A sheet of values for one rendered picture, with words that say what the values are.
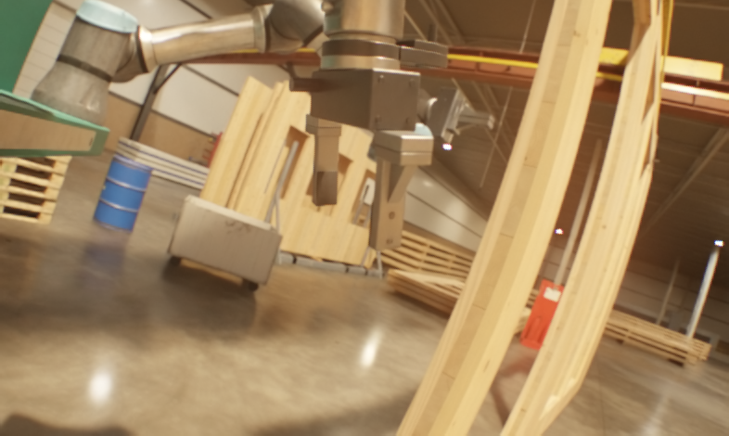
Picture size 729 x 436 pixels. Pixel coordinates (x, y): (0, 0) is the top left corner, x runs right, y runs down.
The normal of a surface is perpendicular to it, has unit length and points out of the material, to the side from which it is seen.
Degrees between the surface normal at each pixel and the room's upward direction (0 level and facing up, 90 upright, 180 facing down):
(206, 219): 90
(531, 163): 88
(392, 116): 98
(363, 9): 108
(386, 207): 98
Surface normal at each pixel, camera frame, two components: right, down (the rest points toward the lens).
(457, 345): -0.61, -0.29
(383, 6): 0.37, 0.29
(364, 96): -0.89, 0.07
